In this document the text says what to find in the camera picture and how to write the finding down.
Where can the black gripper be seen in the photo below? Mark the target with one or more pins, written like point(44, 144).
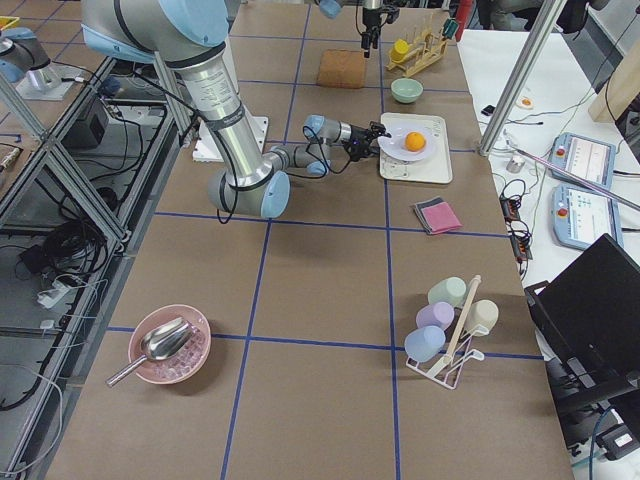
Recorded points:
point(371, 20)
point(357, 135)

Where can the white round plate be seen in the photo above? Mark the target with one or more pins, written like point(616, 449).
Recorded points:
point(394, 146)

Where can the orange fruit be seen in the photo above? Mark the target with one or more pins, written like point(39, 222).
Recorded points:
point(414, 141)

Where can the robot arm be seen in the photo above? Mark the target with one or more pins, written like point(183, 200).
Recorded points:
point(332, 8)
point(189, 37)

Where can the cream bear tray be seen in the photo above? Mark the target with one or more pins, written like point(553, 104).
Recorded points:
point(435, 170)

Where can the yellow cup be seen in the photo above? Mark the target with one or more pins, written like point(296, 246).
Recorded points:
point(399, 50)

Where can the wooden cutting board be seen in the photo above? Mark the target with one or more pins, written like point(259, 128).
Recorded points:
point(344, 69)

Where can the green bowl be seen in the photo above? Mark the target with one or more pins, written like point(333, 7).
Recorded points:
point(406, 90)

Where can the wooden dish rack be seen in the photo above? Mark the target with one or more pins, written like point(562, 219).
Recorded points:
point(427, 47)

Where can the red cylinder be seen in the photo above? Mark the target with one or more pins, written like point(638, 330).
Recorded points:
point(463, 13)

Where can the pink and grey cloth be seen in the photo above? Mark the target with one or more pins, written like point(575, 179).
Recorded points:
point(436, 216)

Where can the small black device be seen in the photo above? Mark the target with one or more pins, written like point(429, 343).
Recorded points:
point(488, 110)

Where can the fried egg toy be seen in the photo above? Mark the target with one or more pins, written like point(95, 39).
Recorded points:
point(524, 103)

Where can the green pastel cup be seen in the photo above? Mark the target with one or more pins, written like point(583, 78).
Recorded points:
point(451, 290)

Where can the purple pastel cup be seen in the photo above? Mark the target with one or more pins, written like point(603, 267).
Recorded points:
point(440, 314)

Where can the beige pastel cup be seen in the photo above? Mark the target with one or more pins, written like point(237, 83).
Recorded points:
point(482, 317)

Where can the upper teach pendant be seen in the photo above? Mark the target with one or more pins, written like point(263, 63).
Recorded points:
point(589, 159)

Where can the teach pendant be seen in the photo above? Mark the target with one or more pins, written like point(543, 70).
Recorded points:
point(589, 159)
point(580, 217)

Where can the blue pastel cup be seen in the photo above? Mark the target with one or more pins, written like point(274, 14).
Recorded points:
point(424, 343)

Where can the lower teach pendant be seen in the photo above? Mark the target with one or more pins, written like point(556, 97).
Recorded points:
point(580, 217)

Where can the white cup rack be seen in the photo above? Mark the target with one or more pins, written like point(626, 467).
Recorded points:
point(445, 369)

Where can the black laptop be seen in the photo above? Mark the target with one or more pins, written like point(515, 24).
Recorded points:
point(590, 311)

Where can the metal scoop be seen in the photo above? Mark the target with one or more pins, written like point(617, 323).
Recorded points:
point(157, 345)

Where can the pink bowl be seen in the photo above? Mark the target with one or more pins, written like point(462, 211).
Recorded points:
point(182, 354)

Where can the aluminium frame post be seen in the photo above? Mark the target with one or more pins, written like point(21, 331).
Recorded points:
point(536, 40)

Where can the grey robot base mount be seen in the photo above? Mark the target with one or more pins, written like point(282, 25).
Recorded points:
point(26, 64)

